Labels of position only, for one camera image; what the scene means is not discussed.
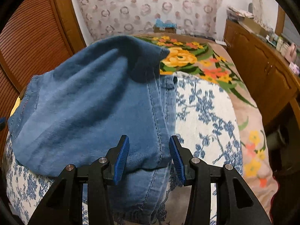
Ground pink bottle on cabinet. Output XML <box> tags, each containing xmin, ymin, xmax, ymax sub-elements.
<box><xmin>284</xmin><ymin>43</ymin><xmax>297</xmax><ymax>62</ymax></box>

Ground brown louvered wardrobe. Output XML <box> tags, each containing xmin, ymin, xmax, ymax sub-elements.
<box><xmin>1</xmin><ymin>0</ymin><xmax>86</xmax><ymax>118</ymax></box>

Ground circle patterned sheer curtain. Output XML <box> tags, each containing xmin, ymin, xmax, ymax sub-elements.
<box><xmin>77</xmin><ymin>0</ymin><xmax>223</xmax><ymax>40</ymax></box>

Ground blue denim pants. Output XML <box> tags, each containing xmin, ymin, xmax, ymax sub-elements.
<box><xmin>8</xmin><ymin>36</ymin><xmax>177</xmax><ymax>224</ymax></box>

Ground blue floral white bedspread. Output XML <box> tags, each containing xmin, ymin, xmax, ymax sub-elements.
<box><xmin>2</xmin><ymin>73</ymin><xmax>243</xmax><ymax>224</ymax></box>

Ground yellow plush toy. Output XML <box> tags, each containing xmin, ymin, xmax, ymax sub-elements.
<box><xmin>10</xmin><ymin>97</ymin><xmax>21</xmax><ymax>116</ymax></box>

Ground cardboard box blue items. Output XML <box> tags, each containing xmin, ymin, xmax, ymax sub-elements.
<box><xmin>153</xmin><ymin>19</ymin><xmax>177</xmax><ymax>34</ymax></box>

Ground wooden sideboard cabinet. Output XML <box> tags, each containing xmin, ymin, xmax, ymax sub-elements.
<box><xmin>224</xmin><ymin>19</ymin><xmax>299</xmax><ymax>133</ymax></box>

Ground floral pink blanket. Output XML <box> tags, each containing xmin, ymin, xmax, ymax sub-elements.
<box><xmin>140</xmin><ymin>34</ymin><xmax>278</xmax><ymax>212</ymax></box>

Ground cardboard box on cabinet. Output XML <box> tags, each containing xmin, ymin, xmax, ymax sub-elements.
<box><xmin>239</xmin><ymin>17</ymin><xmax>269</xmax><ymax>37</ymax></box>

